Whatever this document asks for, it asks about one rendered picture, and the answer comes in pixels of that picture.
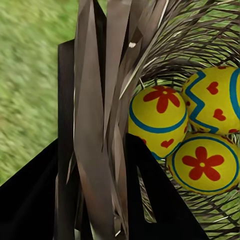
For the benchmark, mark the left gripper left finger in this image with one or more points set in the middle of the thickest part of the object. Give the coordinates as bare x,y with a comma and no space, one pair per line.
27,199

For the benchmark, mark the wicker basket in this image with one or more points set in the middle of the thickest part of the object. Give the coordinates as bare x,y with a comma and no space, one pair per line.
98,72

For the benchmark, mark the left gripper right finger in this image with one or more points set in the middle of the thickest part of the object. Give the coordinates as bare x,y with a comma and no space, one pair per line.
174,220

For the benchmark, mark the easter egg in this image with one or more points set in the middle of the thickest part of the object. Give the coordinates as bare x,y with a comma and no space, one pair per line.
206,163
212,98
159,116

